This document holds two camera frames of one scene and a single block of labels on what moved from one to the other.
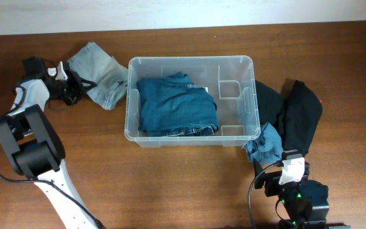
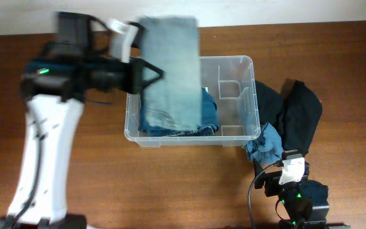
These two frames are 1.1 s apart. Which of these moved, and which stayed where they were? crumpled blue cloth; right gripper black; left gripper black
Moved: left gripper black
Stayed: crumpled blue cloth; right gripper black
